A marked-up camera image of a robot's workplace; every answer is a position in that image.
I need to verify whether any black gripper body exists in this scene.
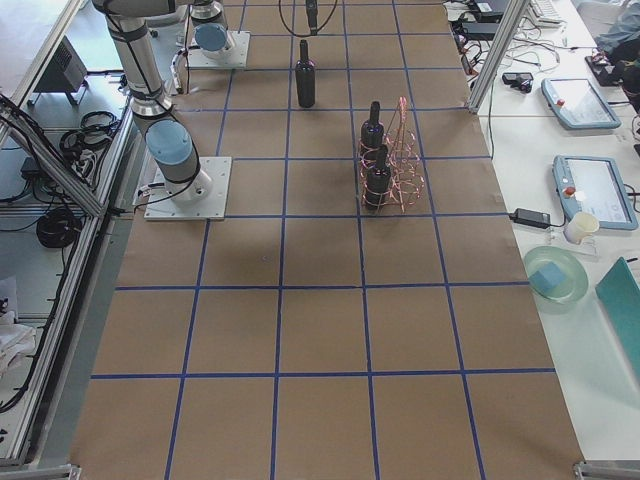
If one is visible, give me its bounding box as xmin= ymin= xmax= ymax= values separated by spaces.
xmin=305 ymin=0 xmax=319 ymax=36

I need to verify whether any dark glass wine bottle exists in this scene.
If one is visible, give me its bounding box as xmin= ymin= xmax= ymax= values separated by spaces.
xmin=295 ymin=39 xmax=315 ymax=108

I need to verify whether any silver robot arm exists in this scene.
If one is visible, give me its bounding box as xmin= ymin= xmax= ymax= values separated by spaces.
xmin=93 ymin=1 xmax=211 ymax=203
xmin=190 ymin=1 xmax=333 ymax=59

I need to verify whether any dark wine bottle in basket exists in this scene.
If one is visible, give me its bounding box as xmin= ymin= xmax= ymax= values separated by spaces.
xmin=360 ymin=100 xmax=384 ymax=161

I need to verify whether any blue teach pendant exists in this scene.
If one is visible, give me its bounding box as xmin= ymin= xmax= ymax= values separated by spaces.
xmin=541 ymin=78 xmax=621 ymax=130
xmin=552 ymin=155 xmax=639 ymax=231

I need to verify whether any black power adapter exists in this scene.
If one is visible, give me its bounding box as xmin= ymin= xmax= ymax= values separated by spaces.
xmin=509 ymin=208 xmax=551 ymax=229

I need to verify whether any white paper cup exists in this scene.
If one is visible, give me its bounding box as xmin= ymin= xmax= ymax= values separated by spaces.
xmin=564 ymin=211 xmax=600 ymax=245

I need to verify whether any blue foam cube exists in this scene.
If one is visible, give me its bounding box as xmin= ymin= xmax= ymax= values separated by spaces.
xmin=529 ymin=262 xmax=568 ymax=296

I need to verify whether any green glass bowl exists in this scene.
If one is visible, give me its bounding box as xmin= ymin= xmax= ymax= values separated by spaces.
xmin=523 ymin=246 xmax=589 ymax=304

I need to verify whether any teal board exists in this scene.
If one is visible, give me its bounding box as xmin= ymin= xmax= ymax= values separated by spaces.
xmin=595 ymin=257 xmax=639 ymax=377

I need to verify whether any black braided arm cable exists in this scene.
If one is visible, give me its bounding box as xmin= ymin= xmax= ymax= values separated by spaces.
xmin=278 ymin=0 xmax=341 ymax=37

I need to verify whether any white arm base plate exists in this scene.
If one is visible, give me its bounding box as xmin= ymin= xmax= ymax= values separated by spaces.
xmin=188 ymin=31 xmax=251 ymax=70
xmin=144 ymin=157 xmax=232 ymax=221

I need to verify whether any copper wire wine basket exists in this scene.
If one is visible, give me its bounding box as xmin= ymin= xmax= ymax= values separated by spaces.
xmin=357 ymin=96 xmax=425 ymax=212

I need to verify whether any aluminium frame post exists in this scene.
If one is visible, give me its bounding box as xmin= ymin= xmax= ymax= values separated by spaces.
xmin=467 ymin=0 xmax=529 ymax=114

